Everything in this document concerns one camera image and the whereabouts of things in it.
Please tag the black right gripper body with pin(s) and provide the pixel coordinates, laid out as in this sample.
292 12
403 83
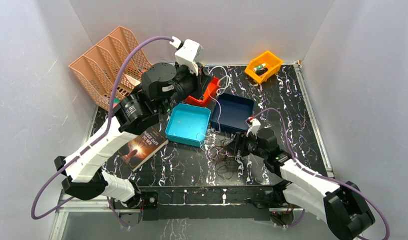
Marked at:
249 144

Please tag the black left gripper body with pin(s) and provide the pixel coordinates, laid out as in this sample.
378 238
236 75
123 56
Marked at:
201 81

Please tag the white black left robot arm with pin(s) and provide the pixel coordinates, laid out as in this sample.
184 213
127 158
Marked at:
162 87

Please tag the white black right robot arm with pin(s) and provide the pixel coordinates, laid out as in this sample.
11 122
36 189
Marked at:
345 212

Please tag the red square tray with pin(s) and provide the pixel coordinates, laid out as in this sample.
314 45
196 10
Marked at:
210 93

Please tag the navy blue square tray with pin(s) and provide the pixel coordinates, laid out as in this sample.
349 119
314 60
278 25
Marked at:
230 114

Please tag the cyan square tray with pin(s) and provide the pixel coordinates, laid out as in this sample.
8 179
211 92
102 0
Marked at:
188 124

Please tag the black tube in bin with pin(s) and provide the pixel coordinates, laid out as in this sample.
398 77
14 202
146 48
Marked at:
261 71

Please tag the green white tube in bin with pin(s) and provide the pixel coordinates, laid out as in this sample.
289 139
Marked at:
259 67

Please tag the yellow plastic bin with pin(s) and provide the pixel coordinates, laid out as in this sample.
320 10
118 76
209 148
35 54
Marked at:
273 64

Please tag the three days to see book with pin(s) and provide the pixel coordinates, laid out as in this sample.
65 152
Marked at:
136 152

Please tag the peach plastic file organizer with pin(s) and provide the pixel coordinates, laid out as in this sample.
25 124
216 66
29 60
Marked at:
98 68

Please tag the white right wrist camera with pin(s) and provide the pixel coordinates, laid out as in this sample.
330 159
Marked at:
254 125

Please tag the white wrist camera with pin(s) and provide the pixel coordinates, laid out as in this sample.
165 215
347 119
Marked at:
254 125
187 54

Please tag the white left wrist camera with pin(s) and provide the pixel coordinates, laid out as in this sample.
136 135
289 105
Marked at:
187 54

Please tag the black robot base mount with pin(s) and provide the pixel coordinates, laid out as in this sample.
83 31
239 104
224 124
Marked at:
284 217

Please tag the aluminium frame rail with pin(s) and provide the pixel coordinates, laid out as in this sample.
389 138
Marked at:
91 205

